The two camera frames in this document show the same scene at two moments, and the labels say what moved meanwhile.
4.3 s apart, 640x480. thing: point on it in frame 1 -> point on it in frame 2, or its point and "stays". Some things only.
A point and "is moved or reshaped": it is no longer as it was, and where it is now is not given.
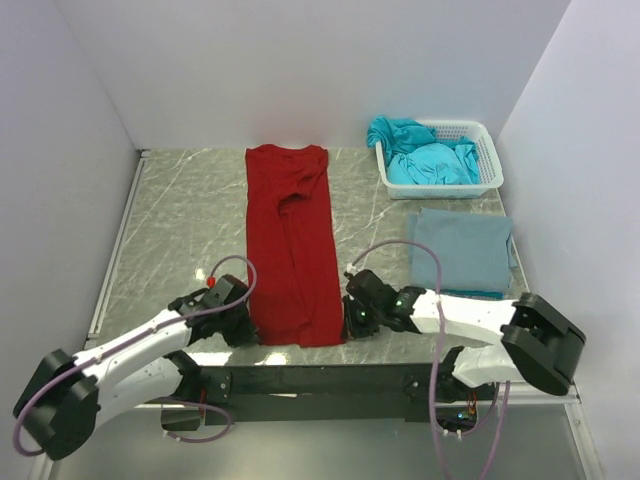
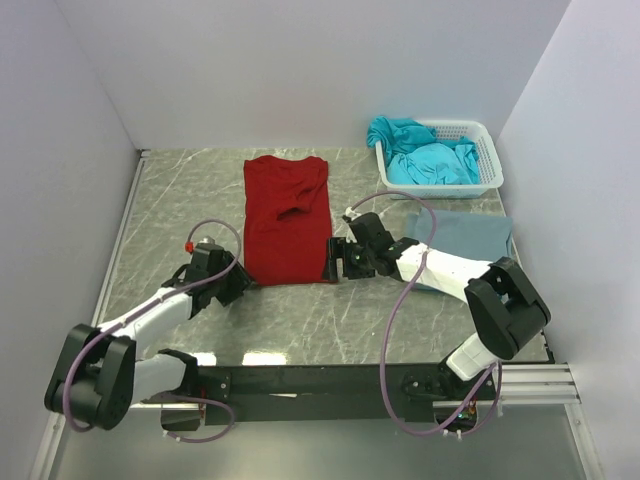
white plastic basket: x=490 y=175 stays
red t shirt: x=293 y=260 is moved or reshaped
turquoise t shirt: x=416 y=156 stays
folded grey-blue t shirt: x=475 y=251 stays
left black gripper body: x=236 y=327 -> x=229 y=285
